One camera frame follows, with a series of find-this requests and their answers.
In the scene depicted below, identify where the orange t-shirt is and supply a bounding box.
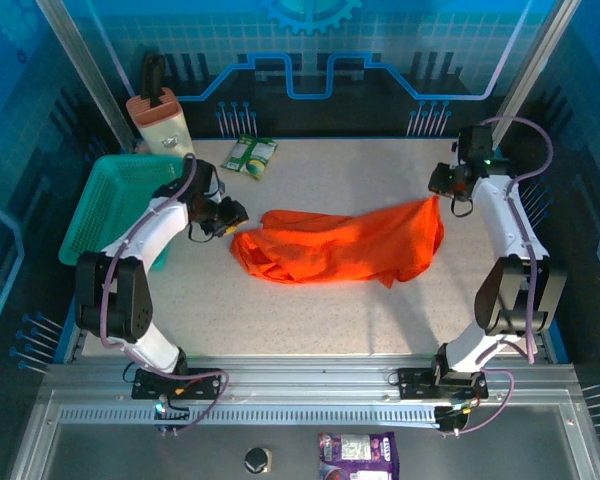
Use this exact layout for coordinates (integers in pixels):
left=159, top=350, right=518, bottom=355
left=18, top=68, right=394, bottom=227
left=228, top=195, right=446, bottom=290

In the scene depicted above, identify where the green snack packet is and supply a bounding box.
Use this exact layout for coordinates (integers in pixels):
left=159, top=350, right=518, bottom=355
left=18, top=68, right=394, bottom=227
left=220, top=133, right=279, bottom=182

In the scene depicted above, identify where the cream knife block pink lid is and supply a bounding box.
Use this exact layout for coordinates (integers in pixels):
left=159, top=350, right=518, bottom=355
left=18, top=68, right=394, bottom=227
left=125, top=87, right=197, bottom=160

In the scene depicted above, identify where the teal plastic basket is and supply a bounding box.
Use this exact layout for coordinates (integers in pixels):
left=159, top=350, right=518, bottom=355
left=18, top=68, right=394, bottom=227
left=58, top=154, right=187, bottom=272

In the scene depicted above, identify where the black round knob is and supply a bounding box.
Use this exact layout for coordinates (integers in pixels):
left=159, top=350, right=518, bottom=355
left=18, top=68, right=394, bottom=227
left=243, top=446, right=273, bottom=475

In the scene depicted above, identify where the purple snack packet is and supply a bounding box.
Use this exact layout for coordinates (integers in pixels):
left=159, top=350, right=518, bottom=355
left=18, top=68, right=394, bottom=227
left=318, top=431, right=400, bottom=480

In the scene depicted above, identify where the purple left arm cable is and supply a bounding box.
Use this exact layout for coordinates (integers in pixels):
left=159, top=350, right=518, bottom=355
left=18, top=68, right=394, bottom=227
left=98, top=153, right=230, bottom=437

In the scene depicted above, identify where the aluminium corner post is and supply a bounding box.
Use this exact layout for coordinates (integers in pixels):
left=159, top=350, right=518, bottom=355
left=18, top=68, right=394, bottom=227
left=489, top=0, right=582, bottom=147
left=35, top=0, right=137, bottom=152

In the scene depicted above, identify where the black knife handle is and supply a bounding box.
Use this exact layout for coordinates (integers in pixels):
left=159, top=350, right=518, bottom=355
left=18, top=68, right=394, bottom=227
left=139, top=52, right=167, bottom=109

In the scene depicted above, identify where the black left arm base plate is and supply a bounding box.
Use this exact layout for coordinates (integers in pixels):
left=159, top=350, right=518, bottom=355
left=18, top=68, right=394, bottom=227
left=131, top=367, right=223, bottom=401

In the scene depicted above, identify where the aluminium base frame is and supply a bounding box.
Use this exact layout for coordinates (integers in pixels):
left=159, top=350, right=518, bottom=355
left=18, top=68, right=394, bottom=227
left=9, top=355, right=600, bottom=480

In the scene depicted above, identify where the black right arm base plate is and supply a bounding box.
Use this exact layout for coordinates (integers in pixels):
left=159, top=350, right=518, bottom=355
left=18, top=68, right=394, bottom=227
left=397, top=367, right=490, bottom=401

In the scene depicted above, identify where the slotted grey cable duct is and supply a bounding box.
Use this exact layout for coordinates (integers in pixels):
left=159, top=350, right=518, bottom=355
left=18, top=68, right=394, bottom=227
left=58, top=405, right=441, bottom=427

